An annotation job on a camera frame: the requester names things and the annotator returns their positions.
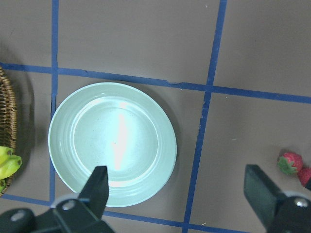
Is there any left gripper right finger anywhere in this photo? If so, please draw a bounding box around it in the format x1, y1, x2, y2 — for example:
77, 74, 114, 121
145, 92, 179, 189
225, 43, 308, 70
243, 164, 287, 230

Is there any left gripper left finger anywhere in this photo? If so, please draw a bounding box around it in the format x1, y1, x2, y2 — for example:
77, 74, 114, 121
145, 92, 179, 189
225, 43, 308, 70
78, 166, 109, 221

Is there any red strawberry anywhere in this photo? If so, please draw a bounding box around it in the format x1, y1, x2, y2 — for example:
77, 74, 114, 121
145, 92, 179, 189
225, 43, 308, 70
297, 167, 311, 187
277, 152, 303, 175

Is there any light green plate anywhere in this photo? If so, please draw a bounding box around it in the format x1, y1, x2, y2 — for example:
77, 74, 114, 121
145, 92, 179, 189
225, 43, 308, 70
48, 83, 177, 207

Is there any yellow banana bunch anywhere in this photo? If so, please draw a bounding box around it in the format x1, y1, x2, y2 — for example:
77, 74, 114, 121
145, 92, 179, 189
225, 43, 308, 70
0, 146, 22, 194

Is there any brown wicker basket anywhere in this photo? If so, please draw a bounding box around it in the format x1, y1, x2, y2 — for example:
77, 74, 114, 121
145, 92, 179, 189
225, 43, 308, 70
0, 65, 18, 197

